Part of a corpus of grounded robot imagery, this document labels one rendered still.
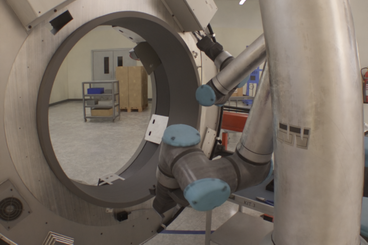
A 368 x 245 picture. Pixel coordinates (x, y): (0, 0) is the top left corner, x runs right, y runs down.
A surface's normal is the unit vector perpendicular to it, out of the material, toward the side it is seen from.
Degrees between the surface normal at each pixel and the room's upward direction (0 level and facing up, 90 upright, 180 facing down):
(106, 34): 90
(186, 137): 19
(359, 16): 90
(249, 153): 99
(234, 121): 90
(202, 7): 90
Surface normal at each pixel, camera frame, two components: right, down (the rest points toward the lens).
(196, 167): -0.13, -0.76
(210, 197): 0.34, 0.55
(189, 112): -0.65, -0.03
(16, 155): 0.76, 0.11
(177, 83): -0.64, 0.36
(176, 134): 0.17, -0.88
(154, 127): -0.61, -0.34
